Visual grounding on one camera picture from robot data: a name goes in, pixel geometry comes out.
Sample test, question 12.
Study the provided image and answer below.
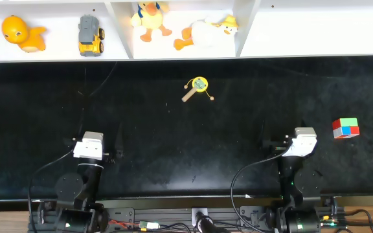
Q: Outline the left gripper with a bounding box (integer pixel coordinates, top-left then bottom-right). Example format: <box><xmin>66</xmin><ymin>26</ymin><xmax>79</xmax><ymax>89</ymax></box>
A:
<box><xmin>102</xmin><ymin>122</ymin><xmax>125</xmax><ymax>163</ymax></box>

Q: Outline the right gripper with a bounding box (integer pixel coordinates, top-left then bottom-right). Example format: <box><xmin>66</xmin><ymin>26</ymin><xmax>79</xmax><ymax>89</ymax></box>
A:
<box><xmin>260</xmin><ymin>118</ymin><xmax>308</xmax><ymax>153</ymax></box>

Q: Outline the yellow rattle drum wooden handle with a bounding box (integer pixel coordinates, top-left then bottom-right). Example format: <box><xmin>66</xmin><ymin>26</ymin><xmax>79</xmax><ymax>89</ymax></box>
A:
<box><xmin>181</xmin><ymin>76</ymin><xmax>215</xmax><ymax>104</ymax></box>

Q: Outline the grey and yellow toy truck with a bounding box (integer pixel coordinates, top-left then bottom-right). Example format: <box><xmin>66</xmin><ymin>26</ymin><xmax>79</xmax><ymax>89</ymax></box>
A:
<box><xmin>78</xmin><ymin>14</ymin><xmax>106</xmax><ymax>58</ymax></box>

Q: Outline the orange rubber dinosaur toy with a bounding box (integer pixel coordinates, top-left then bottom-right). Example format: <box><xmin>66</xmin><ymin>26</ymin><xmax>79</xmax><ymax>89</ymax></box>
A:
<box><xmin>1</xmin><ymin>14</ymin><xmax>47</xmax><ymax>54</ymax></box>

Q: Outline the many-coloured puzzle cube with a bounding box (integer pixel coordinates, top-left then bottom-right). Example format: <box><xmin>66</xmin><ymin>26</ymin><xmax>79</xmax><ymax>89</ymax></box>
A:
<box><xmin>332</xmin><ymin>117</ymin><xmax>361</xmax><ymax>140</ymax></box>

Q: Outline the white shelf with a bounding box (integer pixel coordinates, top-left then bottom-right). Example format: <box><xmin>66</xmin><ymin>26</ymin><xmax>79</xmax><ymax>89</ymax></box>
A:
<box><xmin>0</xmin><ymin>0</ymin><xmax>373</xmax><ymax>63</ymax></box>

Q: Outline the white plush duck yellow hat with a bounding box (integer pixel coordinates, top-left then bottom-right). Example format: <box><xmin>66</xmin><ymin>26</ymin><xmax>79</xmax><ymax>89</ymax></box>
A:
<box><xmin>173</xmin><ymin>14</ymin><xmax>240</xmax><ymax>51</ymax></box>

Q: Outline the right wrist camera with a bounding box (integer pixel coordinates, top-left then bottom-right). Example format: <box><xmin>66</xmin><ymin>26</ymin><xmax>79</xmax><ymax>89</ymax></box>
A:
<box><xmin>282</xmin><ymin>127</ymin><xmax>319</xmax><ymax>158</ymax></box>

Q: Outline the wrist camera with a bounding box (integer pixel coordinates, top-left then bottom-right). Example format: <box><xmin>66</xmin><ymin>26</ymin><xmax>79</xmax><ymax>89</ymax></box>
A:
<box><xmin>73</xmin><ymin>131</ymin><xmax>105</xmax><ymax>162</ymax></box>
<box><xmin>282</xmin><ymin>127</ymin><xmax>319</xmax><ymax>158</ymax></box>

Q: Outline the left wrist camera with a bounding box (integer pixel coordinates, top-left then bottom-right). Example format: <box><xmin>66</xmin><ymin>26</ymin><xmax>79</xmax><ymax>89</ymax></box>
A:
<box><xmin>73</xmin><ymin>131</ymin><xmax>105</xmax><ymax>162</ymax></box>

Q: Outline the black cable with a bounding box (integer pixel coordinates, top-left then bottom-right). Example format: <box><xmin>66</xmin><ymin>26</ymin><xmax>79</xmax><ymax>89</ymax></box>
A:
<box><xmin>230</xmin><ymin>149</ymin><xmax>291</xmax><ymax>232</ymax></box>
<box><xmin>27</xmin><ymin>148</ymin><xmax>76</xmax><ymax>233</ymax></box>

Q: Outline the mounting rail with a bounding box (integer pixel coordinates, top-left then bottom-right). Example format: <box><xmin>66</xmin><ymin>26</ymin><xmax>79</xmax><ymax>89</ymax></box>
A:
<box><xmin>27</xmin><ymin>199</ymin><xmax>373</xmax><ymax>233</ymax></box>

